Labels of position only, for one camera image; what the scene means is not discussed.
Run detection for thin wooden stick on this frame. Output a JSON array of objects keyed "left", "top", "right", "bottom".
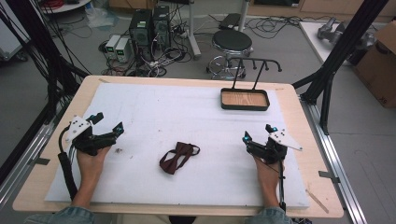
[{"left": 304, "top": 189, "right": 331, "bottom": 215}]

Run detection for black round stool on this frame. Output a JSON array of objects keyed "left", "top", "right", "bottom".
[{"left": 205, "top": 29, "right": 254, "bottom": 80}]

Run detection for loose black floor cables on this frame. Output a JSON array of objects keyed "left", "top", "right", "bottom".
[{"left": 244, "top": 14, "right": 335, "bottom": 41}]

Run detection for grey tape strip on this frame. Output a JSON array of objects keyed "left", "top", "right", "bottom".
[
  {"left": 318, "top": 170, "right": 341, "bottom": 185},
  {"left": 28, "top": 156, "right": 51, "bottom": 166}
]

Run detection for white bench power supply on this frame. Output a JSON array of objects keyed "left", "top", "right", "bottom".
[
  {"left": 105, "top": 34, "right": 122, "bottom": 60},
  {"left": 114, "top": 37, "right": 132, "bottom": 63}
]

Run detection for thick black gripper cable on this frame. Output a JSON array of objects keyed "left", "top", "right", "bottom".
[{"left": 57, "top": 123, "right": 79, "bottom": 201}]

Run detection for left denim sleeve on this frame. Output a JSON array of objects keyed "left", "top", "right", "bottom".
[{"left": 22, "top": 204, "right": 98, "bottom": 224}]

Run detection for cardboard box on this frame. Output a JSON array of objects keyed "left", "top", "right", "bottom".
[{"left": 352, "top": 20, "right": 396, "bottom": 109}]

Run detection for right denim sleeve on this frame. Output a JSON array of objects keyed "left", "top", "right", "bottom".
[{"left": 244, "top": 206, "right": 294, "bottom": 224}]

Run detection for dark red bow tie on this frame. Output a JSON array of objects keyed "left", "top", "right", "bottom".
[{"left": 159, "top": 141, "right": 201, "bottom": 175}]

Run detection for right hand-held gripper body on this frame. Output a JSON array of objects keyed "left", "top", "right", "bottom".
[{"left": 247, "top": 128, "right": 304, "bottom": 165}]

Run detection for denim sleeve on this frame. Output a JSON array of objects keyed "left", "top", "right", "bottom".
[
  {"left": 244, "top": 206, "right": 294, "bottom": 224},
  {"left": 22, "top": 204, "right": 98, "bottom": 224}
]

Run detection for black computer tower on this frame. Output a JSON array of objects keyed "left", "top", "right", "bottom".
[
  {"left": 128, "top": 8, "right": 154, "bottom": 63},
  {"left": 151, "top": 5, "right": 172, "bottom": 51}
]

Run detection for round white table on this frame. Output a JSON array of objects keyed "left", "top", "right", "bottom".
[{"left": 39, "top": 0, "right": 93, "bottom": 15}]

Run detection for black metal frame post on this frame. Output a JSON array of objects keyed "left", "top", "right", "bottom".
[
  {"left": 0, "top": 0, "right": 91, "bottom": 185},
  {"left": 291, "top": 0, "right": 390, "bottom": 136}
]

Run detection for aluminium rail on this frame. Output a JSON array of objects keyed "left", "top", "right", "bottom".
[
  {"left": 0, "top": 122, "right": 60, "bottom": 207},
  {"left": 299, "top": 94, "right": 369, "bottom": 224}
]

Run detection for black flat box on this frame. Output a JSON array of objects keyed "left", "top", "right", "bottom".
[{"left": 219, "top": 12, "right": 243, "bottom": 31}]

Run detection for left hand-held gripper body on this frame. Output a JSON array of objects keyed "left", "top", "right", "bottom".
[{"left": 64, "top": 115, "right": 118, "bottom": 157}]

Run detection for person's right hand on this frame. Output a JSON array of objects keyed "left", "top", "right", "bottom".
[{"left": 253, "top": 155, "right": 284, "bottom": 189}]

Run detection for person's left hand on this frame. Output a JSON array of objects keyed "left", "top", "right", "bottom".
[{"left": 76, "top": 146, "right": 112, "bottom": 189}]

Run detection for clear plastic bag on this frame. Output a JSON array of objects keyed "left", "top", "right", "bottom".
[{"left": 84, "top": 5, "right": 120, "bottom": 31}]

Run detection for white foam mat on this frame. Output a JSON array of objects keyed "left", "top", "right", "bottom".
[{"left": 44, "top": 81, "right": 311, "bottom": 210}]

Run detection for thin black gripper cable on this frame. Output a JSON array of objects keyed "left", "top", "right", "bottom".
[{"left": 277, "top": 160, "right": 288, "bottom": 213}]

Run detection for black rack with wooden tray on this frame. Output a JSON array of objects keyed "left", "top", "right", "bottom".
[{"left": 219, "top": 56, "right": 283, "bottom": 112}]

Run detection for white desk leg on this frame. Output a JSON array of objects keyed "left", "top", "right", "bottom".
[
  {"left": 186, "top": 0, "right": 203, "bottom": 61},
  {"left": 237, "top": 0, "right": 251, "bottom": 33}
]

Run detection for white low platform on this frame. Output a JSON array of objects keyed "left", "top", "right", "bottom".
[{"left": 298, "top": 21, "right": 379, "bottom": 67}]

